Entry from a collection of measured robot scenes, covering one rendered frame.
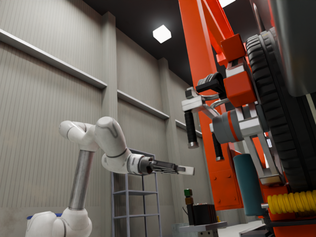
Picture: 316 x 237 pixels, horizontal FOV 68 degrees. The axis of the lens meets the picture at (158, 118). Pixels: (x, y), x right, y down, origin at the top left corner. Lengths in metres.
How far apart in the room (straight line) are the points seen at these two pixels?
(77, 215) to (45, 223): 0.19
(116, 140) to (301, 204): 0.69
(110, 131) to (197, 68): 1.02
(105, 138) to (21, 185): 3.73
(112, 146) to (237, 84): 0.57
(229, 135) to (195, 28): 1.19
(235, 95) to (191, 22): 1.42
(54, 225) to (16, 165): 3.15
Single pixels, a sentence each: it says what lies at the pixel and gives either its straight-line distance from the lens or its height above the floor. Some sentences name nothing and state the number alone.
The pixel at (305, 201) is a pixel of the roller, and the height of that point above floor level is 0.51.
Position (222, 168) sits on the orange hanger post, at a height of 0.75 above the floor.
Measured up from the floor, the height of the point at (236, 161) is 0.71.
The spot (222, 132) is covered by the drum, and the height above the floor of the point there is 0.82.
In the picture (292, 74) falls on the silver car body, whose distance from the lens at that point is 0.55.
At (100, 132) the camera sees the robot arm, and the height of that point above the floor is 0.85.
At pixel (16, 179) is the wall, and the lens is 4.64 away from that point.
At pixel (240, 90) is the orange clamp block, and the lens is 0.74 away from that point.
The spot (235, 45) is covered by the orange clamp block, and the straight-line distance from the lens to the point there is 1.00.
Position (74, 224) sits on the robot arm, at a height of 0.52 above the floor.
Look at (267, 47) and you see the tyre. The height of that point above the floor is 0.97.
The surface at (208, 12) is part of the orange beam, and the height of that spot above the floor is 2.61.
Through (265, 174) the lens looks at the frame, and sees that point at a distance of 0.90.
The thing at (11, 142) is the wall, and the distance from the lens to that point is 4.72.
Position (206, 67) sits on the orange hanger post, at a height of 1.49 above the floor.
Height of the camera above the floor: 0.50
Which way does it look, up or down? 24 degrees up
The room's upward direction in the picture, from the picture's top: 6 degrees counter-clockwise
